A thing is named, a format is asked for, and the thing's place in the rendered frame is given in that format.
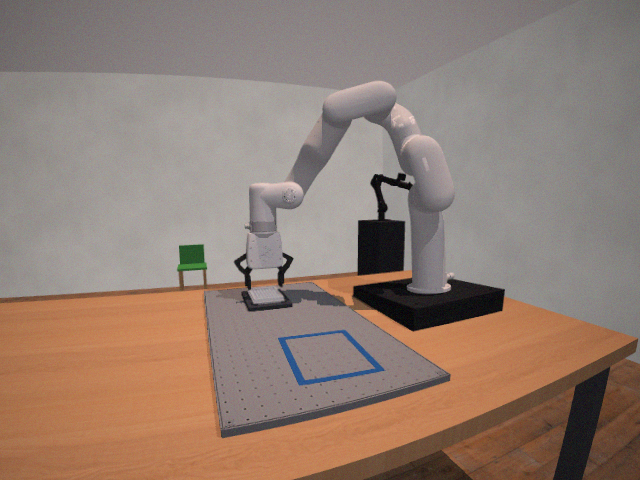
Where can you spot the blue tape outline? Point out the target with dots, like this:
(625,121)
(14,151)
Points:
(298,375)

